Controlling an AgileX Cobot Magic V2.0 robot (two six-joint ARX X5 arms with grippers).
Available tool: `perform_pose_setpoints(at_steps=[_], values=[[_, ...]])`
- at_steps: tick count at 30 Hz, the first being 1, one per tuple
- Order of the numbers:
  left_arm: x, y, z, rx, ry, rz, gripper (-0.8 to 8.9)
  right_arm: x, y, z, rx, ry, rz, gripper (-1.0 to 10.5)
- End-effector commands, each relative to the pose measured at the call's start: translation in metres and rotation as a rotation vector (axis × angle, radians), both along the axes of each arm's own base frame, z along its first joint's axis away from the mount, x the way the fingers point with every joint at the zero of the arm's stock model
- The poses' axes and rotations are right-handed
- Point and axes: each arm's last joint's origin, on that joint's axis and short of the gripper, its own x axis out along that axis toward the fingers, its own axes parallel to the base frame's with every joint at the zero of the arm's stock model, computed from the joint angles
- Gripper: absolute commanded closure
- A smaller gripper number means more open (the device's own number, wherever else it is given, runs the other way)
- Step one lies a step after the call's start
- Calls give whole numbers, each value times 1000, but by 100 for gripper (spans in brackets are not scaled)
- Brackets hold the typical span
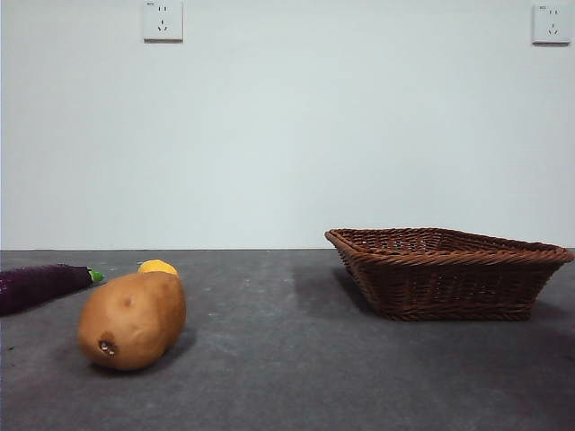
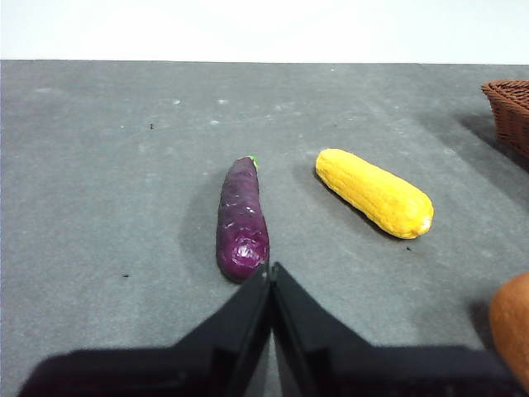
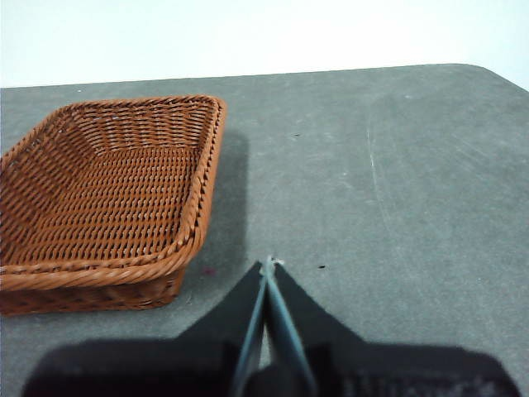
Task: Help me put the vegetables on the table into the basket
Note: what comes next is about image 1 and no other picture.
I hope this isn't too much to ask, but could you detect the white wall socket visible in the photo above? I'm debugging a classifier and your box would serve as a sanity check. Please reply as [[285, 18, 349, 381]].
[[143, 0, 184, 44], [532, 4, 567, 46]]

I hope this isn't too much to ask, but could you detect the brown wicker basket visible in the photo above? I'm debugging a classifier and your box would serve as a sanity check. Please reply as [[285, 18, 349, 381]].
[[323, 227, 575, 321]]

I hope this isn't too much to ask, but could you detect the purple eggplant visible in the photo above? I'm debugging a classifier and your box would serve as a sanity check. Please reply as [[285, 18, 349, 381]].
[[0, 263, 106, 317]]

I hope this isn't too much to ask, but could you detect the yellow corn cob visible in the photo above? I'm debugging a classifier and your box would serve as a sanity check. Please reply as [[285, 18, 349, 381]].
[[137, 259, 180, 277]]

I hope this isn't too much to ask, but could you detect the brown potato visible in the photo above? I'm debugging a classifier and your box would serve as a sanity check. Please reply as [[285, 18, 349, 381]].
[[76, 271, 187, 372]]

